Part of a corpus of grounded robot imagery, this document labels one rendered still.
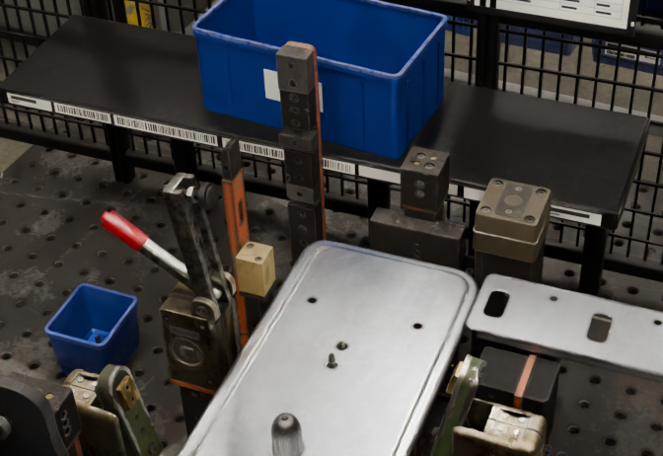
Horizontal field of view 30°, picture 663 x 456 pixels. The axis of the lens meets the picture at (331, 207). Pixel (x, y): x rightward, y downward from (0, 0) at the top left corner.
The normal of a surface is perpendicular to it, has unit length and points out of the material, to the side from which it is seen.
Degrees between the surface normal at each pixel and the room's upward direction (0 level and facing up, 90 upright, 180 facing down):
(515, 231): 88
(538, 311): 0
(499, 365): 0
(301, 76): 90
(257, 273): 90
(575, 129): 0
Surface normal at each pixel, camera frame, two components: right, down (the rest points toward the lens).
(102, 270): -0.04, -0.78
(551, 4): -0.37, 0.60
